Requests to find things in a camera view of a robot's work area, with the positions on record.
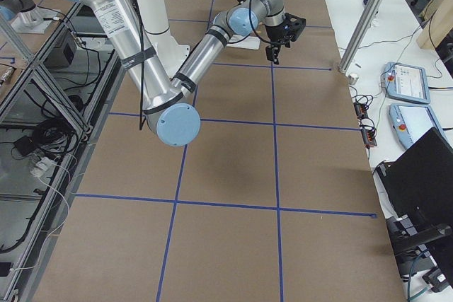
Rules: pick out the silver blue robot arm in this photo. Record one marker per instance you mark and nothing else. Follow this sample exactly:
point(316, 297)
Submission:
point(165, 72)

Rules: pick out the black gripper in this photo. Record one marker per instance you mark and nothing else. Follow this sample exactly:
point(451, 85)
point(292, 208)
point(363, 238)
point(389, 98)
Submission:
point(276, 33)

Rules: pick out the black computer monitor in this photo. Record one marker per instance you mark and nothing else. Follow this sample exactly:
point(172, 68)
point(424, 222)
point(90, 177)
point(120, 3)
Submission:
point(419, 186)

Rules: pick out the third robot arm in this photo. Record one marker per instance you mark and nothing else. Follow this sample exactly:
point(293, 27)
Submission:
point(25, 16)

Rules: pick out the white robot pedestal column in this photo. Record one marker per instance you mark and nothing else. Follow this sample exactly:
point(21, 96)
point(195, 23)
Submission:
point(154, 17)

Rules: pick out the teach pendant with red button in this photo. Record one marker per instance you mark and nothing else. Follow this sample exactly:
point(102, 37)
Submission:
point(410, 122)

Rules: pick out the aluminium frame post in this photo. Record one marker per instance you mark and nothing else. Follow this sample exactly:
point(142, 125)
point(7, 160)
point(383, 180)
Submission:
point(359, 33)

